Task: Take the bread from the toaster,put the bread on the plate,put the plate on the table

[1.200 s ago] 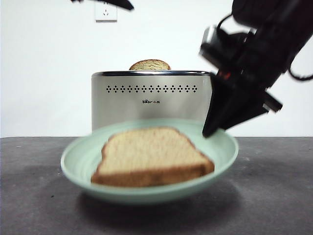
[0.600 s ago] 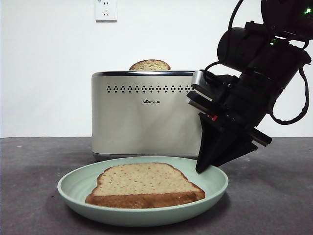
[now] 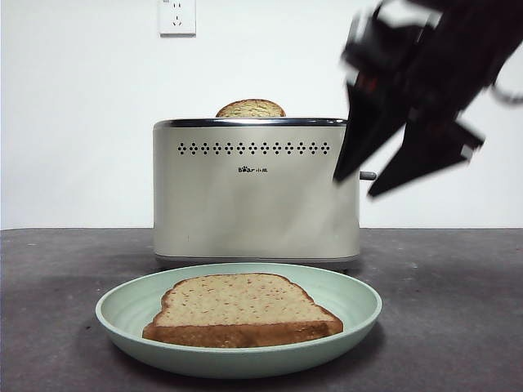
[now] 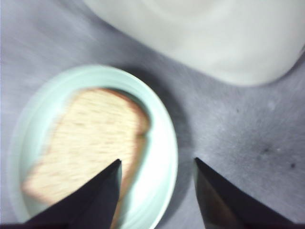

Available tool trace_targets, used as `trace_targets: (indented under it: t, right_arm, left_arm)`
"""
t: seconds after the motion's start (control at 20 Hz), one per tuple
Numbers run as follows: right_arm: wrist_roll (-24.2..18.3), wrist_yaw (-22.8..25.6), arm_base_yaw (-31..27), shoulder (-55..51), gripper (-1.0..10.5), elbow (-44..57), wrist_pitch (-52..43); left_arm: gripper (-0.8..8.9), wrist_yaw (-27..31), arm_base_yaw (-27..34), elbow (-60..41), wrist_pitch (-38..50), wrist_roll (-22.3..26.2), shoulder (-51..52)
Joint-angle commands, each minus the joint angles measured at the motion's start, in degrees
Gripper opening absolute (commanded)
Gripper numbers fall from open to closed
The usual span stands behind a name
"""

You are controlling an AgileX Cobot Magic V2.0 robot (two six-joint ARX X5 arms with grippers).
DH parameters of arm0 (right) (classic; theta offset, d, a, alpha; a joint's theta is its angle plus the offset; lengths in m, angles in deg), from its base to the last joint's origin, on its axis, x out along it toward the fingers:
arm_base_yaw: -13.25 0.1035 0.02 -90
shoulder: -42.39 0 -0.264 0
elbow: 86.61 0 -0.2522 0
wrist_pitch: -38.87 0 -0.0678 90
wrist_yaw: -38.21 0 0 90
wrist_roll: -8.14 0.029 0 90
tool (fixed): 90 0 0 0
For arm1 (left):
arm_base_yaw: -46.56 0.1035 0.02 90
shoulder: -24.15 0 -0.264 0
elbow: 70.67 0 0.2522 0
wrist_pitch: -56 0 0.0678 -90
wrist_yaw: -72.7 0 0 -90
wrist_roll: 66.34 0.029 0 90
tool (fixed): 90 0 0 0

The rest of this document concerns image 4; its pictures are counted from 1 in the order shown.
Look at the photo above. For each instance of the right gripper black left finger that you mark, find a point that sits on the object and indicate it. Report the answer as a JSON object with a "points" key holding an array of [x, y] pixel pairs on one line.
{"points": [[90, 205]]}

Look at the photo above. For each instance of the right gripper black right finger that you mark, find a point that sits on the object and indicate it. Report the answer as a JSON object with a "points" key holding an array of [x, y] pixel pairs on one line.
{"points": [[226, 205]]}

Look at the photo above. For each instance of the toasted bread slice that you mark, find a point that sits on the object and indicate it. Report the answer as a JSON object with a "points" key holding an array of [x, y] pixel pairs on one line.
{"points": [[95, 133]]}

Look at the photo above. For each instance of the pale green round plate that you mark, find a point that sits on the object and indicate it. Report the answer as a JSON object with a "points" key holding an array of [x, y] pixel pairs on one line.
{"points": [[157, 148]]}

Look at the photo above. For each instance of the cream toaster with chrome top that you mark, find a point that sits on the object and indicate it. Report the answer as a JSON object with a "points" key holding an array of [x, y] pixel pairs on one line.
{"points": [[226, 40]]}

